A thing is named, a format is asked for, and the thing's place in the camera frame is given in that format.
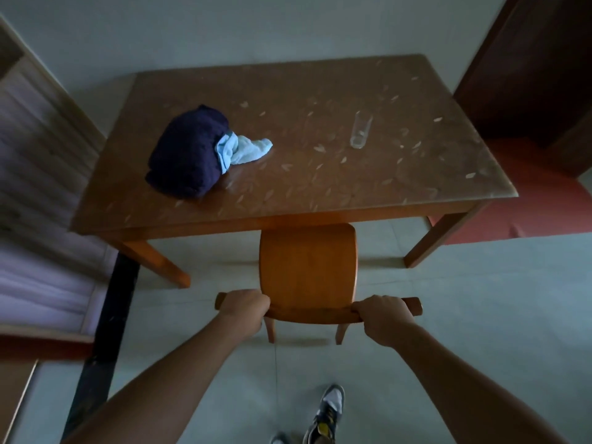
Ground wooden framed sliding door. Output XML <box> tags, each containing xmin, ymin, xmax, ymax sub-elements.
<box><xmin>0</xmin><ymin>16</ymin><xmax>122</xmax><ymax>362</ymax></box>

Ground person's left forearm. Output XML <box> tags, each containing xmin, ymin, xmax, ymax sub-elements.
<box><xmin>62</xmin><ymin>314</ymin><xmax>258</xmax><ymax>444</ymax></box>

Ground wooden table with leaf pattern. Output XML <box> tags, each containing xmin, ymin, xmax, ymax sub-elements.
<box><xmin>69</xmin><ymin>54</ymin><xmax>520</xmax><ymax>289</ymax></box>

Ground dark blue folded cloth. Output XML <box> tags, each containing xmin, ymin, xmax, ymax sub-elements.
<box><xmin>145</xmin><ymin>104</ymin><xmax>232</xmax><ymax>199</ymax></box>

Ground black floor threshold strip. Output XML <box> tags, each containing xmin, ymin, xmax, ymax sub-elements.
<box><xmin>60</xmin><ymin>252</ymin><xmax>141</xmax><ymax>444</ymax></box>

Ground person's left hand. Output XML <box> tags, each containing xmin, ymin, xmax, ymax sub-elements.
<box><xmin>217</xmin><ymin>289</ymin><xmax>272</xmax><ymax>330</ymax></box>

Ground grey and yellow sneaker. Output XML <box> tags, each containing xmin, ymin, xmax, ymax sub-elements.
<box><xmin>303</xmin><ymin>384</ymin><xmax>346</xmax><ymax>444</ymax></box>

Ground wooden chair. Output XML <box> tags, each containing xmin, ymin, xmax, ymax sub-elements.
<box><xmin>215</xmin><ymin>223</ymin><xmax>424</xmax><ymax>346</ymax></box>

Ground clear drinking glass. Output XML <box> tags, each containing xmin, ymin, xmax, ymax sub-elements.
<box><xmin>350</xmin><ymin>111</ymin><xmax>373</xmax><ymax>150</ymax></box>

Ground person's right hand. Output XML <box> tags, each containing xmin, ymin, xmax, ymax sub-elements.
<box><xmin>351</xmin><ymin>295</ymin><xmax>420</xmax><ymax>350</ymax></box>

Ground person's right forearm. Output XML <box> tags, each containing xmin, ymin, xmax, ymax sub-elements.
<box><xmin>385</xmin><ymin>324</ymin><xmax>572</xmax><ymax>444</ymax></box>

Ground light blue cloth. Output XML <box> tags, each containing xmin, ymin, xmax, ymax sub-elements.
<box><xmin>214</xmin><ymin>132</ymin><xmax>274</xmax><ymax>175</ymax></box>

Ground dark wooden cabinet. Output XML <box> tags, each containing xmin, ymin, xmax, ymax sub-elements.
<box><xmin>453</xmin><ymin>0</ymin><xmax>592</xmax><ymax>178</ymax></box>

